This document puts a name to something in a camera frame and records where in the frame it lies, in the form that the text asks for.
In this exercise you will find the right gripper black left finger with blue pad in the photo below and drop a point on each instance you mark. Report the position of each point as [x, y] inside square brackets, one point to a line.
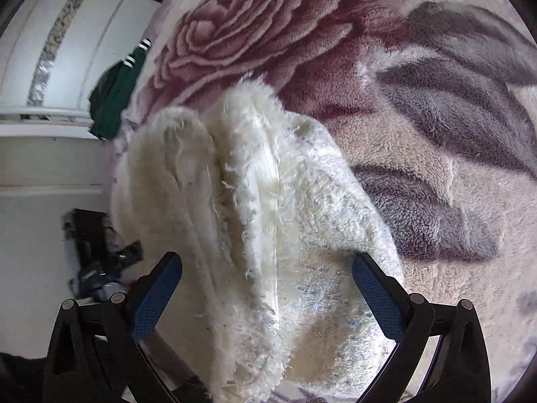
[95, 354]

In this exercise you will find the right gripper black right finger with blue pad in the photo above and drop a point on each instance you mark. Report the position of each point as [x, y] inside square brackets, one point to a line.
[459, 370]

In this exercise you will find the white fluffy garment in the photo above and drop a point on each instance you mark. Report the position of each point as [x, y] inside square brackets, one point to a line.
[267, 217]

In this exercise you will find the dark clutter on floor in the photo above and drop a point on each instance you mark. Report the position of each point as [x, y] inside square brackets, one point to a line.
[97, 255]

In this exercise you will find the dark green striped garment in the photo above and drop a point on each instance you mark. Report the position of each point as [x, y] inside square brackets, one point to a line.
[113, 91]

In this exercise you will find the floral fleece blanket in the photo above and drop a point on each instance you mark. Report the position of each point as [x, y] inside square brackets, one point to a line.
[432, 104]

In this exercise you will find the white cabinet with patterned strip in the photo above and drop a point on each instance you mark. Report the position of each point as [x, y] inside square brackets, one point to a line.
[52, 54]

